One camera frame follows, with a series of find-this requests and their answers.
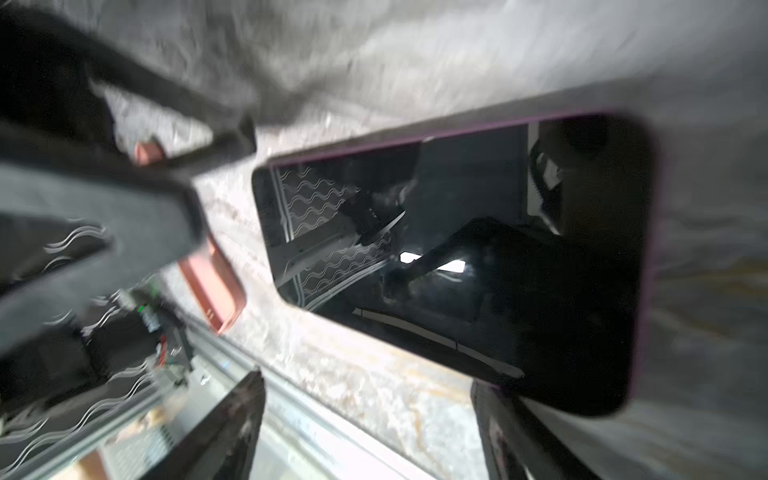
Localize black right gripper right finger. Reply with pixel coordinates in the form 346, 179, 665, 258
470, 380, 597, 479

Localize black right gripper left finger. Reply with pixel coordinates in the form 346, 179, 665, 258
143, 370, 266, 480

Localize black smartphone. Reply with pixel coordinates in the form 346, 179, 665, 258
251, 112, 655, 417

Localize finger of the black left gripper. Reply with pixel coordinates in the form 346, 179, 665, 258
1, 122, 205, 352
1, 5, 257, 177

